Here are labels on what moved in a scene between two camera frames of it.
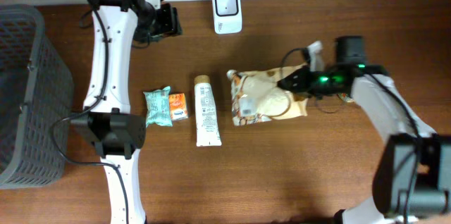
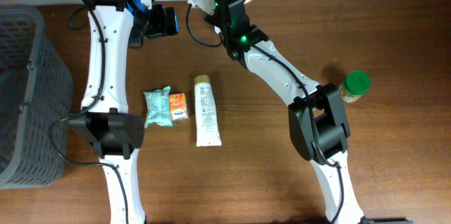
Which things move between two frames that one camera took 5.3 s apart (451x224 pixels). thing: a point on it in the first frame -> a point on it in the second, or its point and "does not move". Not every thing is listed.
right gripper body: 306,82 -> 218,20
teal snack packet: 158,107 does not move
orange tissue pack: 178,106 does not move
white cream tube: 207,128 does not move
